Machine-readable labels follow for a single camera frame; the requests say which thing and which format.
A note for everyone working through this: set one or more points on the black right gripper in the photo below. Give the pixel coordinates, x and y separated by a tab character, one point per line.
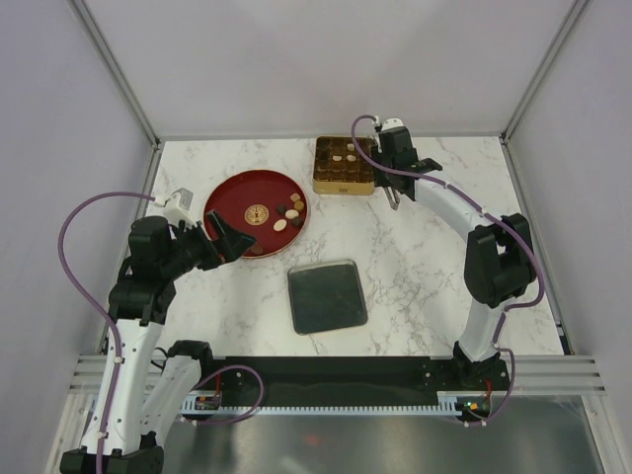
379	179

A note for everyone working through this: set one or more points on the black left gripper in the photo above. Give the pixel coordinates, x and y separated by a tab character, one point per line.
229	245

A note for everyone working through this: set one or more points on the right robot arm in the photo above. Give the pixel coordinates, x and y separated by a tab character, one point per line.
498	265

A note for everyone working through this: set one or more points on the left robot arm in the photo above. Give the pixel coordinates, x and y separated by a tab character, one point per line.
129	426

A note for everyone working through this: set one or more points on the gold chocolate tin box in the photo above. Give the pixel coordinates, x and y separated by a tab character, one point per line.
342	178

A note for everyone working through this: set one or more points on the cream round chocolate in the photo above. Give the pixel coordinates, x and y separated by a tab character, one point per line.
291	213

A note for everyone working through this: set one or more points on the red round tray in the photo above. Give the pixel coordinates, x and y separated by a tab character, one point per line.
247	202

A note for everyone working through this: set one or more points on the silver tin lid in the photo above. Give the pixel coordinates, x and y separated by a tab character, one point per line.
326	296

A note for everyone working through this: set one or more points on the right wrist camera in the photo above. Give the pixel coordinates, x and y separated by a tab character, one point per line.
393	135

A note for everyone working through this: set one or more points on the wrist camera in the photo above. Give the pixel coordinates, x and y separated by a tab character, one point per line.
176	207
393	135

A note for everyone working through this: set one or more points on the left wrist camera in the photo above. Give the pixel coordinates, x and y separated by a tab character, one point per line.
176	207

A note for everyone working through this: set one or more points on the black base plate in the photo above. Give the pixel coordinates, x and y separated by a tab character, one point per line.
364	378

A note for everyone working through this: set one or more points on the white slotted cable duct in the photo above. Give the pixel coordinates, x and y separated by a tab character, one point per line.
201	407

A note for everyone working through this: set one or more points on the aluminium frame rail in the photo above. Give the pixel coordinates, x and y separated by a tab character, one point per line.
535	375

